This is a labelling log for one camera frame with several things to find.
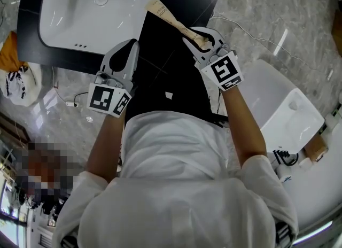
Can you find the person's right forearm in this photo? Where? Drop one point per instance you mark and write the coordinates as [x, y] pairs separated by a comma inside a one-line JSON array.
[[244, 126]]

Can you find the black vanity counter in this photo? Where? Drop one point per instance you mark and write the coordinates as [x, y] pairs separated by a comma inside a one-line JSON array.
[[171, 52]]

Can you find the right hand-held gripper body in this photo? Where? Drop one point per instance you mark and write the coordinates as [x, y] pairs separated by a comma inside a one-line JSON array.
[[223, 70]]

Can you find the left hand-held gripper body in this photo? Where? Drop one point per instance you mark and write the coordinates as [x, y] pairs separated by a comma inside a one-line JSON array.
[[100, 98]]

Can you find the person's left forearm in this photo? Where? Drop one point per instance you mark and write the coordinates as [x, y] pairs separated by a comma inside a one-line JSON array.
[[107, 145]]

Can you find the large brown cardboard box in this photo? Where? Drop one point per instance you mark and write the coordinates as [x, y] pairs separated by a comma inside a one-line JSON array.
[[338, 31]]

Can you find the orange cloth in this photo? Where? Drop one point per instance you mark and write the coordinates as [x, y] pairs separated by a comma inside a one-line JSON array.
[[9, 54]]

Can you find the kraft paper toothbrush package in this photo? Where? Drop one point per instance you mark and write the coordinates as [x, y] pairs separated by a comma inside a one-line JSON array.
[[168, 15]]

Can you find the person's black trousers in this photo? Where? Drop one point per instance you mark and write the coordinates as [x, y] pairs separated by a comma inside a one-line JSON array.
[[187, 89]]

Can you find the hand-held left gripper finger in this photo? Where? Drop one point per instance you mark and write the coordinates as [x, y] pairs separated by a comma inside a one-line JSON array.
[[133, 65], [107, 61]]

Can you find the white rectangular basin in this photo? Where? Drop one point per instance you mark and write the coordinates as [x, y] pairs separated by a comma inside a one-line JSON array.
[[283, 113]]

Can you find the orange and white bag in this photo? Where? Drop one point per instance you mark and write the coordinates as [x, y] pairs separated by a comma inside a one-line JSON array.
[[33, 81]]

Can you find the person's white shirt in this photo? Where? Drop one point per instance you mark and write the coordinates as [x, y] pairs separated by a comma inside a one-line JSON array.
[[173, 188]]

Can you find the white ceramic sink basin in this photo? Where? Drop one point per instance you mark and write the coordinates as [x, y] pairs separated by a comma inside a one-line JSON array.
[[88, 19]]

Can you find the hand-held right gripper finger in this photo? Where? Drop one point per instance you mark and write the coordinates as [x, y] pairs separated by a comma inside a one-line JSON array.
[[197, 57], [219, 38]]

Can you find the small white paper scrap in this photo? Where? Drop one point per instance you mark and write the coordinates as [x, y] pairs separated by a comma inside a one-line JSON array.
[[169, 95]]

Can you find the small brown cardboard box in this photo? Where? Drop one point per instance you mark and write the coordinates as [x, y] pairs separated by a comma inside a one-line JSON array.
[[316, 146]]

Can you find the white table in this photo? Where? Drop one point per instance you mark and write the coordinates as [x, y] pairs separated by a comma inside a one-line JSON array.
[[315, 193]]

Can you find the black white striped cloth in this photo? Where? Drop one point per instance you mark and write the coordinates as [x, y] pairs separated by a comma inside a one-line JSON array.
[[16, 81]]

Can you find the white power strip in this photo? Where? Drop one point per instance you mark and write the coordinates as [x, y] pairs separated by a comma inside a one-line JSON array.
[[70, 104]]

